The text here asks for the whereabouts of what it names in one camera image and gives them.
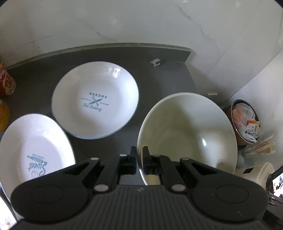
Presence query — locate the small white clip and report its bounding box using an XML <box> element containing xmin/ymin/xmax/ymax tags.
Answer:
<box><xmin>150</xmin><ymin>58</ymin><xmax>161</xmax><ymax>67</ymax></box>

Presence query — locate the white plate Sweet print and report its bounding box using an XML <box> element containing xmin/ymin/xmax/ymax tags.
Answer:
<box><xmin>1</xmin><ymin>114</ymin><xmax>76</xmax><ymax>198</ymax></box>

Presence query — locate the white plate Bakery print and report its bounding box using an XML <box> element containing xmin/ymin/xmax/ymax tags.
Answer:
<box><xmin>51</xmin><ymin>61</ymin><xmax>139</xmax><ymax>139</ymax></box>

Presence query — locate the red cola can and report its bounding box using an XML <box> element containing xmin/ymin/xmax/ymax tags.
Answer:
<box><xmin>0</xmin><ymin>61</ymin><xmax>16</xmax><ymax>98</ymax></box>

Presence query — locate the orange juice bottle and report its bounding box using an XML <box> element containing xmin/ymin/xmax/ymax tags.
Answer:
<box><xmin>0</xmin><ymin>100</ymin><xmax>10</xmax><ymax>132</ymax></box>

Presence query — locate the white appliance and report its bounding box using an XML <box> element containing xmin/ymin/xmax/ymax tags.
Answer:
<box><xmin>234</xmin><ymin>162</ymin><xmax>274</xmax><ymax>189</ymax></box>

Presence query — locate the white bowl plain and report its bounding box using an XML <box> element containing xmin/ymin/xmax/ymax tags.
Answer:
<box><xmin>137</xmin><ymin>93</ymin><xmax>237</xmax><ymax>185</ymax></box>

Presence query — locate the round tin with packets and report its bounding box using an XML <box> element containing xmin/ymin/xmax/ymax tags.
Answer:
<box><xmin>228</xmin><ymin>99</ymin><xmax>261</xmax><ymax>148</ymax></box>

